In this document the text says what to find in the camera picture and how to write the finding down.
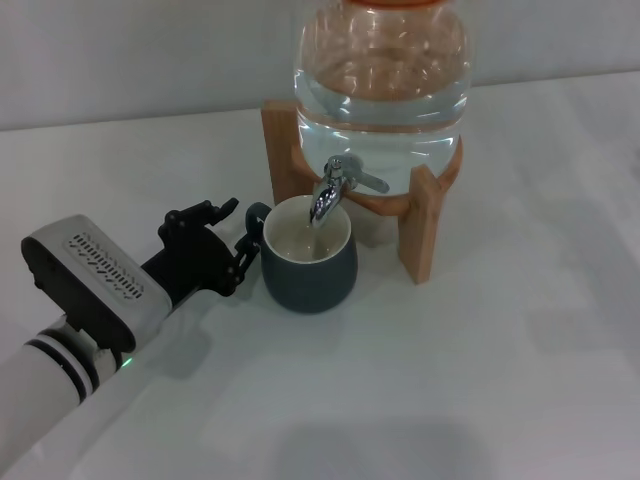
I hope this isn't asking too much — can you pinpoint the clear glass water dispenser jar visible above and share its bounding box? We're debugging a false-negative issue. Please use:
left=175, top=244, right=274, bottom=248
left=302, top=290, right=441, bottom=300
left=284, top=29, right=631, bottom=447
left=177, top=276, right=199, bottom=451
left=292, top=0, right=474, bottom=197

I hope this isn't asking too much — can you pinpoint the light wooden dispenser stand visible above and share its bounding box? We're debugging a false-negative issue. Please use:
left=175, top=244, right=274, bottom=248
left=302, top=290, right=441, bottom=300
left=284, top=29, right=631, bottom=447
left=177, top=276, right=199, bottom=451
left=261, top=98, right=465, bottom=287

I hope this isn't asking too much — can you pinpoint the dark grey mug white inside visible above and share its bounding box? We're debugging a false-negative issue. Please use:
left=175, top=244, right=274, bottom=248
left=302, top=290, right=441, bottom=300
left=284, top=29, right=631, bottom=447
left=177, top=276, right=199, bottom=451
left=244, top=195, right=360, bottom=315

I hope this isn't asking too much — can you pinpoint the chrome faucet with lever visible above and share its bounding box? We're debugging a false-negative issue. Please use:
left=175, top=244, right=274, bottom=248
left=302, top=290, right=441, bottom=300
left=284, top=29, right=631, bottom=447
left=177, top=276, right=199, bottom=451
left=308, top=154, right=392, bottom=229

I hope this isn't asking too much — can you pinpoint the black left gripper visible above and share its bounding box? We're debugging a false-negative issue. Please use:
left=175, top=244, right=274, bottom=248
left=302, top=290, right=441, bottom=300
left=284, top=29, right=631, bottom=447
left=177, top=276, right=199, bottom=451
left=139, top=197, right=259, bottom=312

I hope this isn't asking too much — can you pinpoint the white and black wrist camera box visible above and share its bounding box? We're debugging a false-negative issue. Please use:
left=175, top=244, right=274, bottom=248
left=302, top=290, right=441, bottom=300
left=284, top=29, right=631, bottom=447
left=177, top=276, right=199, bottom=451
left=20, top=213, right=172, bottom=352

